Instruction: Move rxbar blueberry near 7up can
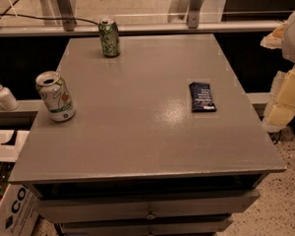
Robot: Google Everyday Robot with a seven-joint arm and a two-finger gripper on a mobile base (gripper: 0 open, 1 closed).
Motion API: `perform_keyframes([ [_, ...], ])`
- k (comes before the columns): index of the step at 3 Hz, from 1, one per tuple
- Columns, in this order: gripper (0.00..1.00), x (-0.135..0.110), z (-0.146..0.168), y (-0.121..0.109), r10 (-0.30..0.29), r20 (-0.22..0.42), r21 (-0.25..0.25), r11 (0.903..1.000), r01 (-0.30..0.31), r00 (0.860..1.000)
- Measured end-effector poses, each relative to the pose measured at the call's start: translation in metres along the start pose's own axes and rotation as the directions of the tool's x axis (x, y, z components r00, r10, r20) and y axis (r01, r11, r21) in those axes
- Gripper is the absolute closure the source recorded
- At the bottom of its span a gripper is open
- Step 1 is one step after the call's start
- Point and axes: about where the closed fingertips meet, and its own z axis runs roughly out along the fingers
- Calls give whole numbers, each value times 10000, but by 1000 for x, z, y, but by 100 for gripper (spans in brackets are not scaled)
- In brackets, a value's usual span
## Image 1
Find white 7up can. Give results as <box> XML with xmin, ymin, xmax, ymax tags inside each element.
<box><xmin>35</xmin><ymin>71</ymin><xmax>76</xmax><ymax>122</ymax></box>

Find metal window bracket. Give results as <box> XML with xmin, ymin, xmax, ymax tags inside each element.
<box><xmin>56</xmin><ymin>0</ymin><xmax>77</xmax><ymax>31</ymax></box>
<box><xmin>187</xmin><ymin>0</ymin><xmax>203</xmax><ymax>29</ymax></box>

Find white cardboard box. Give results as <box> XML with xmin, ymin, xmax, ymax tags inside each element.
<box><xmin>0</xmin><ymin>184</ymin><xmax>38</xmax><ymax>236</ymax></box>

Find grey drawer cabinet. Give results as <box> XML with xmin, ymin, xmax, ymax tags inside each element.
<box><xmin>10</xmin><ymin>34</ymin><xmax>285</xmax><ymax>236</ymax></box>

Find dark blue rxbar wrapper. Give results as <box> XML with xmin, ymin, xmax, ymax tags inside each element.
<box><xmin>189</xmin><ymin>82</ymin><xmax>217</xmax><ymax>112</ymax></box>

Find metal window bracket left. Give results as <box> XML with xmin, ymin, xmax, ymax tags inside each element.
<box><xmin>56</xmin><ymin>0</ymin><xmax>77</xmax><ymax>31</ymax></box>

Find metal window bracket right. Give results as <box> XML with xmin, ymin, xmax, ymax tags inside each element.
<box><xmin>187</xmin><ymin>0</ymin><xmax>203</xmax><ymax>29</ymax></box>

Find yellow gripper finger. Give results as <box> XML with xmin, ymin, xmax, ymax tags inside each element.
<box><xmin>262</xmin><ymin>65</ymin><xmax>295</xmax><ymax>133</ymax></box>
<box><xmin>261</xmin><ymin>23</ymin><xmax>285</xmax><ymax>49</ymax></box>

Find white pump bottle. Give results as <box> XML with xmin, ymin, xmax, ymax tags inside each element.
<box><xmin>0</xmin><ymin>84</ymin><xmax>19</xmax><ymax>111</ymax></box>

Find black cable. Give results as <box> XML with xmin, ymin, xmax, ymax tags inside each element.
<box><xmin>0</xmin><ymin>0</ymin><xmax>100</xmax><ymax>27</ymax></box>

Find green soda can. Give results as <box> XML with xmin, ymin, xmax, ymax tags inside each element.
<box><xmin>98</xmin><ymin>18</ymin><xmax>120</xmax><ymax>57</ymax></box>

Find white shelf panel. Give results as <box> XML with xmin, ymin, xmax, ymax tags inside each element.
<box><xmin>0</xmin><ymin>130</ymin><xmax>29</xmax><ymax>162</ymax></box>

